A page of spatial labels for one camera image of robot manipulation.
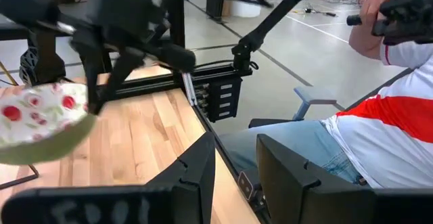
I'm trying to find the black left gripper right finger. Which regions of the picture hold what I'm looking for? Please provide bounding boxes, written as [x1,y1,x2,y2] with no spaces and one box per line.
[256,134,373,224]

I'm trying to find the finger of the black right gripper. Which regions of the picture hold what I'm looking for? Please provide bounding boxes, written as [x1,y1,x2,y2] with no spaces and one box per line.
[106,53,146,98]
[70,41,104,115]

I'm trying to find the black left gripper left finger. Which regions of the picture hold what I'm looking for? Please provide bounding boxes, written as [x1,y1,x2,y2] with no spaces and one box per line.
[145,131,217,224]

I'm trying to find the green bowl floral interior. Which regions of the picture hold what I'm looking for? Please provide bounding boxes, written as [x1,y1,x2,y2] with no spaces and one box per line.
[0,82,97,166]

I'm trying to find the black electronics box white labels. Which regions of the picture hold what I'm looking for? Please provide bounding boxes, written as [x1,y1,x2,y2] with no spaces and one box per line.
[202,76,243,122]

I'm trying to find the person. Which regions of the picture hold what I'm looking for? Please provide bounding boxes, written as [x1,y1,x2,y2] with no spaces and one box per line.
[219,0,433,189]

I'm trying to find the wooden shelf black metal legs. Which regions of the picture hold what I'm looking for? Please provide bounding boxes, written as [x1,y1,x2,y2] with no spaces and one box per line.
[0,164,40,190]

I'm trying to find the black diagonal frame brace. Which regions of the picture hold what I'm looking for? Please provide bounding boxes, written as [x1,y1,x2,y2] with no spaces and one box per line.
[231,0,322,72]

